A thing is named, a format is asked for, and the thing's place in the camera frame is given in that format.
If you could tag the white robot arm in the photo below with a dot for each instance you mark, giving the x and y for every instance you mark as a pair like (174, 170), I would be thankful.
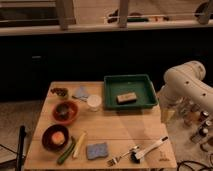
(185, 81)

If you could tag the white plastic cup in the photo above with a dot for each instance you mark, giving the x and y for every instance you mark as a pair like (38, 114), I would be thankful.
(94, 102)

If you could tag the blue cloth piece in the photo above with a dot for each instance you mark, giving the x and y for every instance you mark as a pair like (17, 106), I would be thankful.
(81, 94)

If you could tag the green plastic tray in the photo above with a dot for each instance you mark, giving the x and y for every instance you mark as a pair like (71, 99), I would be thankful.
(140, 84)

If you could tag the dark toy grapes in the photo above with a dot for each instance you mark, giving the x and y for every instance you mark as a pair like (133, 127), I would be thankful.
(60, 92)

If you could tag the orange bowl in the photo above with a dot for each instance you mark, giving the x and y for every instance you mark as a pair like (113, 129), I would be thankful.
(65, 112)

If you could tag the yellow toy vegetable stick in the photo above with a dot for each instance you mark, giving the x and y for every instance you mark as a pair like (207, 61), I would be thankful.
(78, 145)

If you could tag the blue sponge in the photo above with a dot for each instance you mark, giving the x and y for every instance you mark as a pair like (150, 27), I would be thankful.
(99, 150)

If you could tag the orange toy food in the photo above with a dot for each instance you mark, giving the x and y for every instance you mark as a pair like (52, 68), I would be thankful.
(58, 138)

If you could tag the dark red bowl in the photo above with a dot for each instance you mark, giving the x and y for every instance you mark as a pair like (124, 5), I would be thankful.
(47, 137)

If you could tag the green toy cucumber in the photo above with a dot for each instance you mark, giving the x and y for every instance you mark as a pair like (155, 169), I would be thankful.
(68, 151)

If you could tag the black stand pole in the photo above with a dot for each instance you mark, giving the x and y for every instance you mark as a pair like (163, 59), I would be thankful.
(19, 157)

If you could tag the wooden railing shelf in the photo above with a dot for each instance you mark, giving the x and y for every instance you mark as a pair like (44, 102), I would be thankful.
(37, 17)

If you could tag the white handled black brush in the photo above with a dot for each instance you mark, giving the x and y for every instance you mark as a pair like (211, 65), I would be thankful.
(137, 156)

